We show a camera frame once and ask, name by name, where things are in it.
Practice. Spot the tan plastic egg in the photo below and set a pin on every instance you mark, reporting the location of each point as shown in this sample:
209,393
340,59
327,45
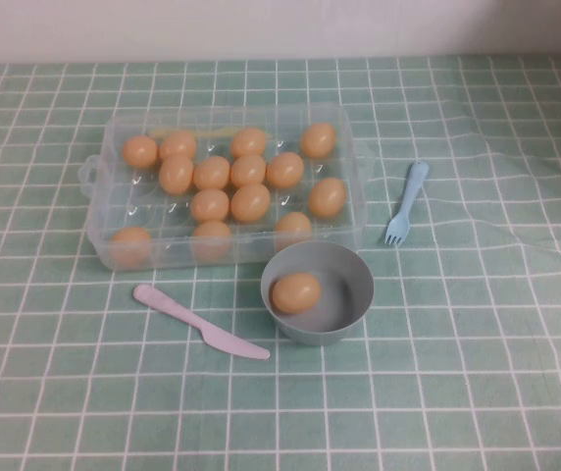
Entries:
292,229
209,205
131,246
318,140
296,293
327,197
248,170
285,170
211,240
176,174
139,151
248,142
211,172
250,202
178,144

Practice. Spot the clear plastic egg box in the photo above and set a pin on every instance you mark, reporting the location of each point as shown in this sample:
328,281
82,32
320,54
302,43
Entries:
114,206

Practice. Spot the grey-blue plastic bowl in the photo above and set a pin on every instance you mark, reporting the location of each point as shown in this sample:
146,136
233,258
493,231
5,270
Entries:
344,299

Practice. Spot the pink plastic knife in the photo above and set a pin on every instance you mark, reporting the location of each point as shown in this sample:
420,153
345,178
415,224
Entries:
197,321

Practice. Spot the light blue plastic fork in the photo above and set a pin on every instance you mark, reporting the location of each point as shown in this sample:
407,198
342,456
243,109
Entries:
403,211

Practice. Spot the yellow plastic utensil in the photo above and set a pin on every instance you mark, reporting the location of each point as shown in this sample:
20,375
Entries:
187,132

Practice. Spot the green checked tablecloth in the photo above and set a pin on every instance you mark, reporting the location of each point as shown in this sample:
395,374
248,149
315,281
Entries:
457,343

